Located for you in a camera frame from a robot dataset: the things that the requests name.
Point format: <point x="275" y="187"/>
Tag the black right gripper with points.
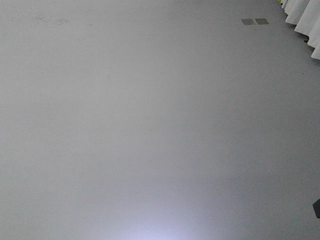
<point x="316" y="208"/>

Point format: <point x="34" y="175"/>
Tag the white draped cloth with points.
<point x="305" y="15"/>

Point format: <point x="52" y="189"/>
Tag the grey floor plate right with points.
<point x="262" y="21"/>

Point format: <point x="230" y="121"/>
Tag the grey floor plate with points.
<point x="262" y="21"/>
<point x="248" y="21"/>

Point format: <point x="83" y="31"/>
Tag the grey floor plate left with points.
<point x="248" y="21"/>

